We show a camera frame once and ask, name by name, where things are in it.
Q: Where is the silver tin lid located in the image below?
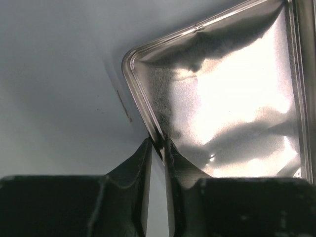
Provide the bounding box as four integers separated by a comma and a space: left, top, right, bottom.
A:
122, 0, 316, 183

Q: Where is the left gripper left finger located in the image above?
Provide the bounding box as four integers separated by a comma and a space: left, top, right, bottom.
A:
0, 139, 152, 237

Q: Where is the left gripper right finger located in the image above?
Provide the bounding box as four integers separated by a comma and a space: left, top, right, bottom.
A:
164, 138, 316, 237

